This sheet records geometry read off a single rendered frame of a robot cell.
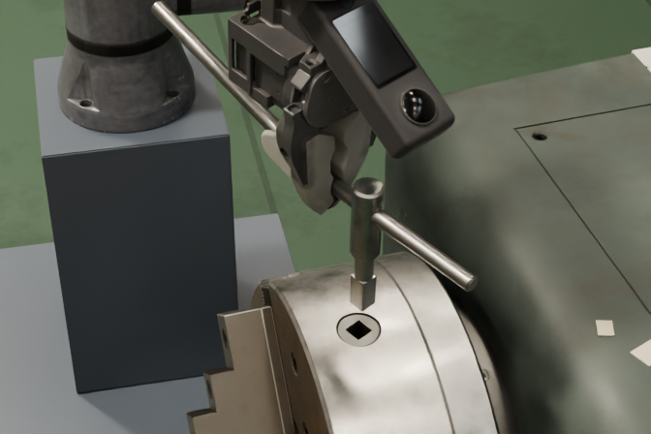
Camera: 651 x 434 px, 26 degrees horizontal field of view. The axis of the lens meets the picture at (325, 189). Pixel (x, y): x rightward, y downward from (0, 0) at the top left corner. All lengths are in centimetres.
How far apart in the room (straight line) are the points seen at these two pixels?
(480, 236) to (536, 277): 7
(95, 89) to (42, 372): 41
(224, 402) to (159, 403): 56
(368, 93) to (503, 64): 286
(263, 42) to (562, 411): 34
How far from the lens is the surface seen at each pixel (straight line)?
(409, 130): 88
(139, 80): 151
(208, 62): 105
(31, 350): 180
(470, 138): 124
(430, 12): 395
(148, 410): 170
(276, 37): 93
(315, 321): 107
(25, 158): 343
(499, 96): 130
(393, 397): 104
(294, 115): 91
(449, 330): 108
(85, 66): 152
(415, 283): 111
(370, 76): 88
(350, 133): 97
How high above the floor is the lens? 196
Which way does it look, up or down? 37 degrees down
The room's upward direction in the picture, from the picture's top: straight up
